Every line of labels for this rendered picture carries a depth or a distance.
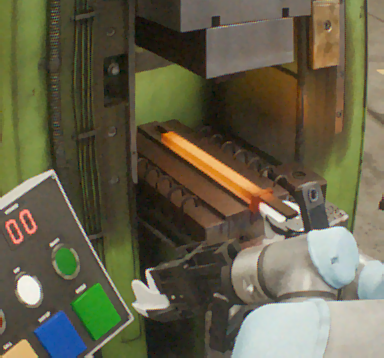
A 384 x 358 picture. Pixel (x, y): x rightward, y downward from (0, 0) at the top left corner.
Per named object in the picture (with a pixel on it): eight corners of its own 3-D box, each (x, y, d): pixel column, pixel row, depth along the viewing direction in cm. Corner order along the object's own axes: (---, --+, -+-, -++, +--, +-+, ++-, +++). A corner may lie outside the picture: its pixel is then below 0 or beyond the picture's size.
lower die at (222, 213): (286, 224, 151) (289, 188, 148) (205, 256, 142) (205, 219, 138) (175, 148, 183) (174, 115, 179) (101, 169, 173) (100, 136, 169)
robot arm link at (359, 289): (363, 318, 116) (372, 281, 113) (327, 293, 125) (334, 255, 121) (391, 300, 120) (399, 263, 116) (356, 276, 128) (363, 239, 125)
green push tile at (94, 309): (122, 319, 113) (100, 282, 112) (97, 341, 108) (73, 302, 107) (115, 319, 115) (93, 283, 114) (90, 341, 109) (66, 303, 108)
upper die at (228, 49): (293, 61, 135) (293, 17, 131) (206, 79, 125) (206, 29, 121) (174, 12, 166) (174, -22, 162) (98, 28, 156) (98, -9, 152)
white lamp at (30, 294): (47, 302, 102) (42, 280, 100) (22, 309, 100) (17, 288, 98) (39, 291, 105) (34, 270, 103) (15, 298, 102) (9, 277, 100)
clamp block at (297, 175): (326, 206, 157) (329, 180, 154) (298, 219, 153) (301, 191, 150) (293, 184, 166) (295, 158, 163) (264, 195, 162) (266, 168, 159)
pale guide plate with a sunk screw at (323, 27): (340, 64, 161) (339, -1, 153) (314, 69, 156) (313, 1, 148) (334, 62, 162) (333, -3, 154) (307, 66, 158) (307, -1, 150)
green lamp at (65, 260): (84, 274, 110) (81, 251, 108) (59, 281, 108) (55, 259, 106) (75, 264, 112) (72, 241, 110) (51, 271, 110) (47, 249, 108)
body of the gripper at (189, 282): (175, 246, 100) (246, 230, 92) (202, 298, 102) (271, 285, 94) (142, 272, 94) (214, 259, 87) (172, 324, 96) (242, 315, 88)
